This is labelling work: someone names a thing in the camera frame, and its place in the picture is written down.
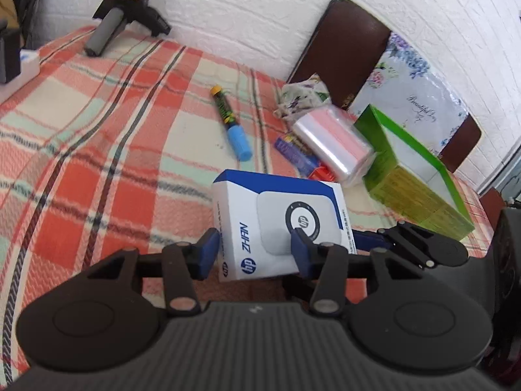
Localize floral white cushion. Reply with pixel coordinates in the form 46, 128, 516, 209
348, 32, 465, 157

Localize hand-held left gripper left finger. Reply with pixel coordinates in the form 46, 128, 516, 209
71, 227, 221, 315

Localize dark object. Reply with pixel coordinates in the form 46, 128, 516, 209
12, 0, 45, 50

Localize floral pouch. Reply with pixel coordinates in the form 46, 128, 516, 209
273, 73, 332, 121

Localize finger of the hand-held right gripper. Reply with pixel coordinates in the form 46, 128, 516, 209
352, 220, 438, 270

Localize red packet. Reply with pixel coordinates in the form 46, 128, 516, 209
307, 163, 336, 182

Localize black power adapter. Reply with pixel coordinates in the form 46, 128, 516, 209
0, 20, 22, 84

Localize white and blue box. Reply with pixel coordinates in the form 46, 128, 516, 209
212, 170, 359, 282

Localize green cardboard box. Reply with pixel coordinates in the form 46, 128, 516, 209
353, 105, 476, 242

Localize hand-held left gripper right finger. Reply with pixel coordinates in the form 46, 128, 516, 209
290, 227, 432, 317

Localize dark brown chair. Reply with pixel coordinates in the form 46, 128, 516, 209
286, 0, 483, 174
480, 187, 504, 231

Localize purple packet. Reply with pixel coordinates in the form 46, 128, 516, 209
274, 134, 320, 176

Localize plaid tablecloth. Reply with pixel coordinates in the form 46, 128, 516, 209
0, 24, 495, 391

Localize blue cap marker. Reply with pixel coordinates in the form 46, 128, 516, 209
209, 85, 252, 161

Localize pink zip bag pack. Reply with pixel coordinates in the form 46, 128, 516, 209
291, 104, 375, 188

